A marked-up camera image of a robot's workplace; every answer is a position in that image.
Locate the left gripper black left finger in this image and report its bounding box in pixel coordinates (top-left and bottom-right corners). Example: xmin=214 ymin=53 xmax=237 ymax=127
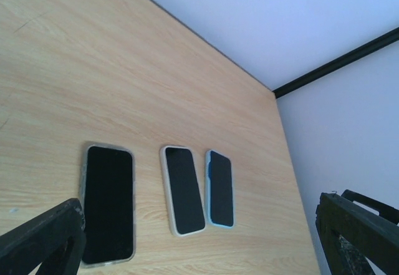
xmin=1 ymin=198 xmax=86 ymax=274

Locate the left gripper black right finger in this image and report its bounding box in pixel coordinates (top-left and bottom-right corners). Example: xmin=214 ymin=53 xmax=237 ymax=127
xmin=315 ymin=190 xmax=398 ymax=274

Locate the clear magsafe phone case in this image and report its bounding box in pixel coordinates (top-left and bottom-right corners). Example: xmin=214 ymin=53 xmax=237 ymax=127
xmin=78 ymin=141 xmax=137 ymax=268

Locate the white translucent phone case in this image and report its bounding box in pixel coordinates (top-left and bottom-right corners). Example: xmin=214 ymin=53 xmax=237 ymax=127
xmin=160 ymin=145 xmax=207 ymax=237

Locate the black phone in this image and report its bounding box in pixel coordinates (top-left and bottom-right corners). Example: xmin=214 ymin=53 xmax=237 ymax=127
xmin=164 ymin=147 xmax=206 ymax=234

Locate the blue phone dark screen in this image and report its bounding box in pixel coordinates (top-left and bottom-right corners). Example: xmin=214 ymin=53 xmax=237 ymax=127
xmin=208 ymin=150 xmax=234 ymax=228

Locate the light blue phone case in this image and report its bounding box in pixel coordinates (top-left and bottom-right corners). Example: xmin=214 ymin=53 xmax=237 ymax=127
xmin=204 ymin=149 xmax=236 ymax=229

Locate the black aluminium frame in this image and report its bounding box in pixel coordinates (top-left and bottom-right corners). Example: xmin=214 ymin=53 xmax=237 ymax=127
xmin=273 ymin=27 xmax=399 ymax=99

